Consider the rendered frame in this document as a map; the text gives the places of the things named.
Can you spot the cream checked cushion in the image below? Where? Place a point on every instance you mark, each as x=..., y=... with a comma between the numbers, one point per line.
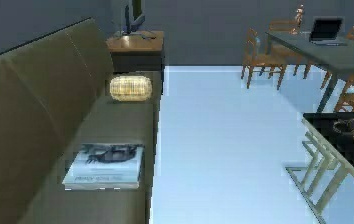
x=130, y=88

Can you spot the brown wooden side table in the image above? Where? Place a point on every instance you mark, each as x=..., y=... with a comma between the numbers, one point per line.
x=138, y=50

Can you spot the pale blue book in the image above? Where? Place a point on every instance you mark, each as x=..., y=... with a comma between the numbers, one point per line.
x=109, y=164

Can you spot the olive green sofa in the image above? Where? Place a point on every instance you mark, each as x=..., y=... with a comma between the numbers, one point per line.
x=45, y=110

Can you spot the bronze statuette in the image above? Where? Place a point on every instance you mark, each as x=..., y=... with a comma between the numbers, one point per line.
x=298, y=17

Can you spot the black glass coffee table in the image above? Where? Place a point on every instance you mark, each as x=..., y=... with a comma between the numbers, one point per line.
x=335, y=156

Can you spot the dark grey dining table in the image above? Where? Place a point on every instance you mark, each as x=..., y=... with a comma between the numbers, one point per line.
x=335, y=56

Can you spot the black laptop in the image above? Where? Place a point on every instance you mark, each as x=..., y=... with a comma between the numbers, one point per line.
x=326, y=30

